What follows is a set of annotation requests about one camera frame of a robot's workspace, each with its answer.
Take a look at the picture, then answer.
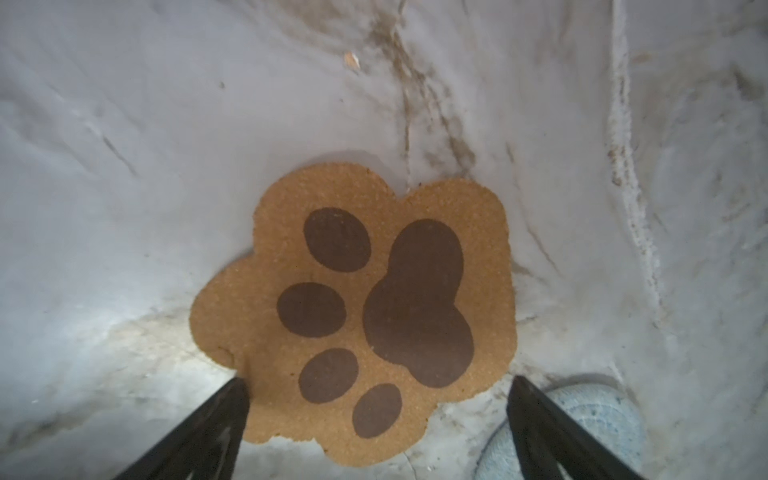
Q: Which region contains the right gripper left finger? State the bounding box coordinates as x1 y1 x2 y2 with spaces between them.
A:
117 377 250 479

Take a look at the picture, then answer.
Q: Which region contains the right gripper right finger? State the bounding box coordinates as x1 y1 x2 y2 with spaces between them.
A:
506 375 642 480

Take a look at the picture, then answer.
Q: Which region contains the light blue woven coaster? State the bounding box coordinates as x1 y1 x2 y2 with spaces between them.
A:
474 383 647 479

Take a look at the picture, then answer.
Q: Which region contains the cork paw coaster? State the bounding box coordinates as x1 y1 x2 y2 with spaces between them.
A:
189 163 517 467

